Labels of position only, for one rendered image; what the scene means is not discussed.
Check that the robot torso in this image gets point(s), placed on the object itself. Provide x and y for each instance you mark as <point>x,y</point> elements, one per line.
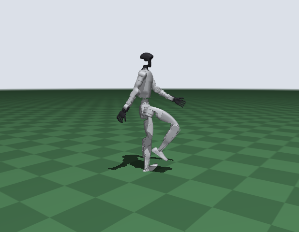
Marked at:
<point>145,90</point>

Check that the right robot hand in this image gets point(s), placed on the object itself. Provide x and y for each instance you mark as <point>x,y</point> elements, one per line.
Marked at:
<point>122,114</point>

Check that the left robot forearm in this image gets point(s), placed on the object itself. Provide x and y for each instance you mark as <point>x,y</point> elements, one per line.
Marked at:
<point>164,94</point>

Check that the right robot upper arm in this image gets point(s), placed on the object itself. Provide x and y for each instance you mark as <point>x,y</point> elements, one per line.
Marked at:
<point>141,77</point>

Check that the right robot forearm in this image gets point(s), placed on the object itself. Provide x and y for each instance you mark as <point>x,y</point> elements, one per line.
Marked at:
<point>131,98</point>

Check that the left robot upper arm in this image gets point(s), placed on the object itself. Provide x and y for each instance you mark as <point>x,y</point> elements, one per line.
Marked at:
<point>155,88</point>

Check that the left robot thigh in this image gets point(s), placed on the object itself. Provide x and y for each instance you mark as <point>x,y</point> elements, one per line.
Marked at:
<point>148,127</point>

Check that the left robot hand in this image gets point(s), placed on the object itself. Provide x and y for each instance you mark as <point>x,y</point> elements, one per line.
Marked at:
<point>178,100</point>

